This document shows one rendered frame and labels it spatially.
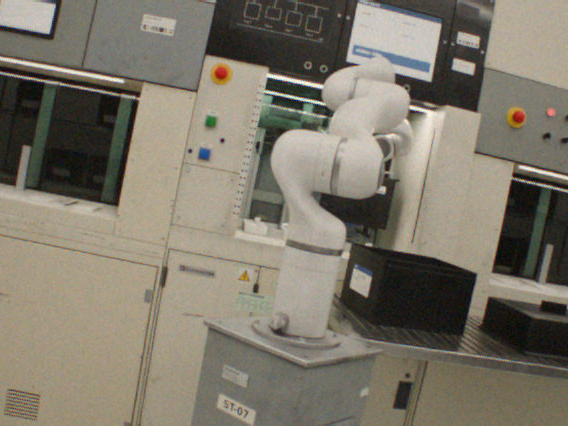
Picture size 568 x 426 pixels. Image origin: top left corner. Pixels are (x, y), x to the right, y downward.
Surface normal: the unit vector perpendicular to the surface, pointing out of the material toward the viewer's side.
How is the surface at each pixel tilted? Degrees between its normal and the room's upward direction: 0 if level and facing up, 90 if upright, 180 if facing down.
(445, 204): 90
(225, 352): 90
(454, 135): 90
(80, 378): 90
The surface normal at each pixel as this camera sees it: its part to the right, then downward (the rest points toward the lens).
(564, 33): 0.11, 0.07
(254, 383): -0.61, -0.08
